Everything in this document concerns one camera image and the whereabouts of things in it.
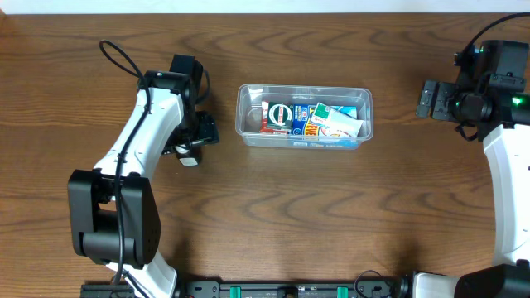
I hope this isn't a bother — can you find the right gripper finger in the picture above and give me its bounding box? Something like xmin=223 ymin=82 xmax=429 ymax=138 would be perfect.
xmin=416 ymin=99 xmax=431 ymax=118
xmin=421 ymin=80 xmax=438 ymax=98

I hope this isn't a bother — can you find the dark bottle white cap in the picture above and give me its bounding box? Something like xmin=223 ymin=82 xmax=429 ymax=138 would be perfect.
xmin=175 ymin=146 xmax=202 ymax=166

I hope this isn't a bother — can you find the red white medicine sachet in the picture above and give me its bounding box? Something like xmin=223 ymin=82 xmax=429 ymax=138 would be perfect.
xmin=260 ymin=101 xmax=290 ymax=135

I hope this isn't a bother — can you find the dark green round-logo box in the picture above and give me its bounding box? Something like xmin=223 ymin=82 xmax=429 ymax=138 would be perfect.
xmin=266 ymin=102 xmax=294 ymax=132

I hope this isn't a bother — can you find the white green medicine box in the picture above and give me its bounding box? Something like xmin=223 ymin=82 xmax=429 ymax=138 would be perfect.
xmin=310 ymin=103 xmax=364 ymax=137

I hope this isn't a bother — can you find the blue fever patch box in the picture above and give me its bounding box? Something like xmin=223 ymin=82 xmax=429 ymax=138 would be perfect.
xmin=291 ymin=104 xmax=348 ymax=137

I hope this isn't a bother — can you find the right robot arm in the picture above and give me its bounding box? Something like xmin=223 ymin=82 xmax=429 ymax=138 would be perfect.
xmin=395 ymin=40 xmax=529 ymax=297

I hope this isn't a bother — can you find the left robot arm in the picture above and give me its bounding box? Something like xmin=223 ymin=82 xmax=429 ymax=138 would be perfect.
xmin=67 ymin=55 xmax=219 ymax=297

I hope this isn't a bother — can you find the clear plastic container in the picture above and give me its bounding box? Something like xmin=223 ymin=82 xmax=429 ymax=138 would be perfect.
xmin=235 ymin=84 xmax=373 ymax=150

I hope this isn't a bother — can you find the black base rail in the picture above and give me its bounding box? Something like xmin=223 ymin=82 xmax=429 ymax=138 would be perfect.
xmin=79 ymin=279 xmax=411 ymax=298

